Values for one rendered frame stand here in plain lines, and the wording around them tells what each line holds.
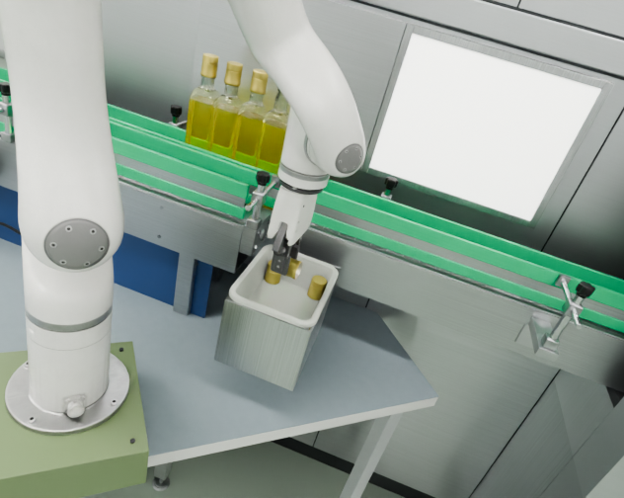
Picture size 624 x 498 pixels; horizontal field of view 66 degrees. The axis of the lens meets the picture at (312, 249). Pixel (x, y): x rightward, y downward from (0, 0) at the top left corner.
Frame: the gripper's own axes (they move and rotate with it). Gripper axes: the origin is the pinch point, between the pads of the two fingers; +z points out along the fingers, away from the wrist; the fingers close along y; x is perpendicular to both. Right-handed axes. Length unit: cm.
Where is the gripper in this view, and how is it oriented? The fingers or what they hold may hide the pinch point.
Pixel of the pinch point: (284, 258)
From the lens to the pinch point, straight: 87.7
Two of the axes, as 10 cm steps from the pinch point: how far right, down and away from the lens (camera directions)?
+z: -2.1, 8.4, 5.0
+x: 9.2, 3.5, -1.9
